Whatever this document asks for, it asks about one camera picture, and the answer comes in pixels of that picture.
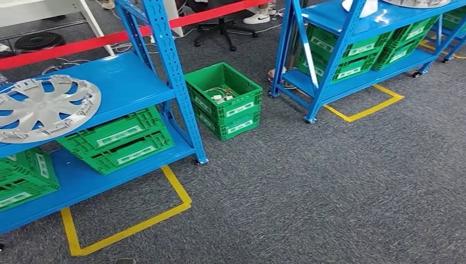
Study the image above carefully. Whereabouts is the white cable bundle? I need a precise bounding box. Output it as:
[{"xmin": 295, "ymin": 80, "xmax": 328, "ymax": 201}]
[{"xmin": 42, "ymin": 42, "xmax": 161, "ymax": 75}]

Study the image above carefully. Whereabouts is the grey plastic wheel hubcap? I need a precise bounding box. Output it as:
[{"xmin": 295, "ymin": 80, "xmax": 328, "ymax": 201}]
[
  {"xmin": 382, "ymin": 0, "xmax": 452, "ymax": 9},
  {"xmin": 0, "ymin": 74, "xmax": 103, "ymax": 145}
]

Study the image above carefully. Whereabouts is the white desk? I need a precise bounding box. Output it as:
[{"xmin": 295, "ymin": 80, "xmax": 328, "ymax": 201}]
[{"xmin": 0, "ymin": 0, "xmax": 115, "ymax": 56}]

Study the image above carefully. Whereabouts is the chrome stanchion base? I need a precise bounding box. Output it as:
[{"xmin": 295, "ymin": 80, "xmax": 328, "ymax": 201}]
[{"xmin": 267, "ymin": 67, "xmax": 297, "ymax": 90}]

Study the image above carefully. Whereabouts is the blue metal shelf rack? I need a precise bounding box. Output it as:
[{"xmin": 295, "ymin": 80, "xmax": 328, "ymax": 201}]
[
  {"xmin": 431, "ymin": 21, "xmax": 466, "ymax": 63},
  {"xmin": 268, "ymin": 0, "xmax": 466, "ymax": 125},
  {"xmin": 0, "ymin": 0, "xmax": 210, "ymax": 236}
]

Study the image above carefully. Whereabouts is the green plastic crate with wires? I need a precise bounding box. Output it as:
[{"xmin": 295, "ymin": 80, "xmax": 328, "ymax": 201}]
[{"xmin": 184, "ymin": 62, "xmax": 264, "ymax": 142}]

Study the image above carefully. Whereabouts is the black office chair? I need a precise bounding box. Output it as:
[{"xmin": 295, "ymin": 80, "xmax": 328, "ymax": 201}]
[{"xmin": 185, "ymin": 0, "xmax": 260, "ymax": 52}]

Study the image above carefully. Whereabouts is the white curved plastic part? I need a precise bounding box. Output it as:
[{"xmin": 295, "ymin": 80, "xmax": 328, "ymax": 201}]
[{"xmin": 341, "ymin": 0, "xmax": 379, "ymax": 18}]

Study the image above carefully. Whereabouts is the white furniture panel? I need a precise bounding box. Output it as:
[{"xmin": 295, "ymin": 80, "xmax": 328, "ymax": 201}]
[{"xmin": 150, "ymin": 0, "xmax": 185, "ymax": 45}]

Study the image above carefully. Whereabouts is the black round stool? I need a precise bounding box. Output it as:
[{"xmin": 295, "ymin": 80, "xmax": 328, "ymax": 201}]
[{"xmin": 14, "ymin": 31, "xmax": 67, "ymax": 52}]

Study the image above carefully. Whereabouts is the white wire bundle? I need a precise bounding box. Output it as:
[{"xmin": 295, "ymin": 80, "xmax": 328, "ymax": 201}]
[{"xmin": 203, "ymin": 86, "xmax": 238, "ymax": 103}]

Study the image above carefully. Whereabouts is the red barrier belt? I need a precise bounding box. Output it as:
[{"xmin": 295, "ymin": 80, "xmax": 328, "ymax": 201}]
[{"xmin": 0, "ymin": 0, "xmax": 272, "ymax": 71}]

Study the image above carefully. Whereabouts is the person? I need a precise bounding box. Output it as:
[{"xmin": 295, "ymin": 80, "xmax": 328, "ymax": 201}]
[{"xmin": 243, "ymin": 0, "xmax": 278, "ymax": 25}]

